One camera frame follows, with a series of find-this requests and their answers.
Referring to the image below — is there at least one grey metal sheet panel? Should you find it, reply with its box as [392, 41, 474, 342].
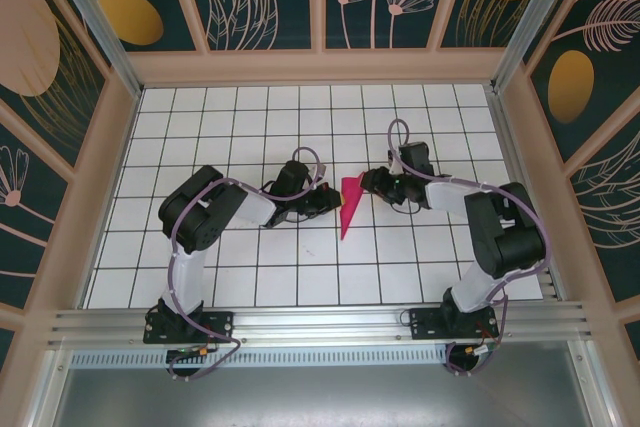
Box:
[49, 364, 601, 427]

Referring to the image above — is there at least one aluminium frame post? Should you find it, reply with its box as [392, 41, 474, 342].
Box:
[42, 0, 144, 98]
[490, 0, 576, 94]

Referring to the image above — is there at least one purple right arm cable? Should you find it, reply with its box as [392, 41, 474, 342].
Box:
[387, 118, 555, 378]

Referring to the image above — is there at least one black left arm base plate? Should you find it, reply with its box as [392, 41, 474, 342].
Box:
[143, 310, 235, 346]

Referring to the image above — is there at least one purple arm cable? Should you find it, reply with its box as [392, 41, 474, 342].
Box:
[387, 118, 555, 378]
[167, 146, 326, 384]

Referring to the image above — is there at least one aluminium mounting rail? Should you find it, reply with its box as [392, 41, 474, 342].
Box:
[47, 300, 599, 348]

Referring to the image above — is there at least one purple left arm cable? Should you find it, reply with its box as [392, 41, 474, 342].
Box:
[167, 146, 326, 384]

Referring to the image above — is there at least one aluminium side rail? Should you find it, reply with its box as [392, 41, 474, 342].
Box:
[487, 86, 566, 304]

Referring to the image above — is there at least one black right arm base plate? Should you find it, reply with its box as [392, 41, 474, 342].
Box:
[408, 306, 500, 341]

